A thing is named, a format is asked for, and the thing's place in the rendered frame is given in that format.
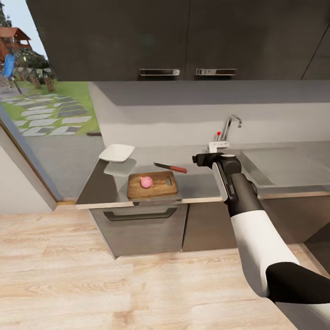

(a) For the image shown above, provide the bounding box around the parer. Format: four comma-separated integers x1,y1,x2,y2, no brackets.
155,163,187,172

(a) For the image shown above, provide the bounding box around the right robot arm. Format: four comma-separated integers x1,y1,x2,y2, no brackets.
192,141,330,330

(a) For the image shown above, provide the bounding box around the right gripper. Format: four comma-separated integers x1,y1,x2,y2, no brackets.
192,153,224,168

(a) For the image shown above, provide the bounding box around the vidalia onion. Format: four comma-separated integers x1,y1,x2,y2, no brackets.
140,176,153,188

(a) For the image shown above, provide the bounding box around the cutting board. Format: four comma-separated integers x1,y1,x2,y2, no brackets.
127,171,178,199

